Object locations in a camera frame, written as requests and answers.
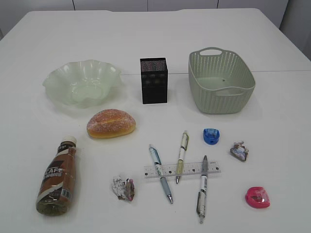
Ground brown coffee bottle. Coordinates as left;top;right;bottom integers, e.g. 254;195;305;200
35;135;77;216

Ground grey white pen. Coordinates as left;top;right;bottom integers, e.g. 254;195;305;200
196;155;208;224

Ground paper ball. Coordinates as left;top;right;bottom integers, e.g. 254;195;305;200
230;141;249;162
111;176;135;202

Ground green wavy glass plate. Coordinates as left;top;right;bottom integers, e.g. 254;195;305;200
42;59;122;108

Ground sugared bread bun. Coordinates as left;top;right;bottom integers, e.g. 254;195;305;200
86;109;136;139

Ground black mesh pen holder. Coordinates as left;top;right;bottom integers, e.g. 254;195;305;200
140;58;168;104

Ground clear plastic ruler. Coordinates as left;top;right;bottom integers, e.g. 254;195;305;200
143;161;221;179

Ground blue pencil sharpener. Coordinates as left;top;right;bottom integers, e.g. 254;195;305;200
203;128;220;145

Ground pink pencil sharpener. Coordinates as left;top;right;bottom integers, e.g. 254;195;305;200
245;186;270;209

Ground blue grip pen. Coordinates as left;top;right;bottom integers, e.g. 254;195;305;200
149;144;173;204

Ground green plastic basket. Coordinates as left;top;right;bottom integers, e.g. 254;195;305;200
188;47;256;114

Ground yellow grip pen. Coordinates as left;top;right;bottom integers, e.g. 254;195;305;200
175;131;189;184

